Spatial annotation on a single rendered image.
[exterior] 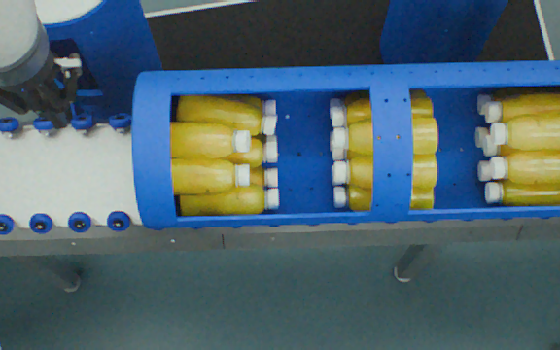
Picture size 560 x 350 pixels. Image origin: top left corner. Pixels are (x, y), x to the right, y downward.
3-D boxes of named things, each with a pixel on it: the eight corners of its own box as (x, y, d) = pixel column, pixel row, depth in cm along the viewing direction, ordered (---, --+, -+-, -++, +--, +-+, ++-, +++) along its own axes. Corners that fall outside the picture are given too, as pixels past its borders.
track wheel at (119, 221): (132, 231, 177) (133, 225, 178) (125, 214, 174) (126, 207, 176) (110, 234, 177) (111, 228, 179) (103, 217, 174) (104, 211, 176)
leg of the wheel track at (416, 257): (413, 281, 270) (452, 241, 209) (394, 282, 270) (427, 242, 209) (412, 262, 272) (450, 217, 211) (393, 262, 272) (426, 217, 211)
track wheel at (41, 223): (56, 228, 176) (58, 222, 177) (40, 214, 174) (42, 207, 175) (39, 239, 177) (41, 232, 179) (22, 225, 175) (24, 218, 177)
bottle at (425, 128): (431, 145, 167) (341, 148, 167) (433, 111, 164) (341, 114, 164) (437, 159, 161) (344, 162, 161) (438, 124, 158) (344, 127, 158)
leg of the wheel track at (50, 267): (80, 291, 269) (22, 254, 209) (60, 292, 269) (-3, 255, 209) (81, 271, 271) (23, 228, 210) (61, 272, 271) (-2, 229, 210)
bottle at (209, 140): (157, 152, 169) (244, 154, 166) (146, 161, 163) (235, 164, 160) (155, 117, 167) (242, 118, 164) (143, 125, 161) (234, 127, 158)
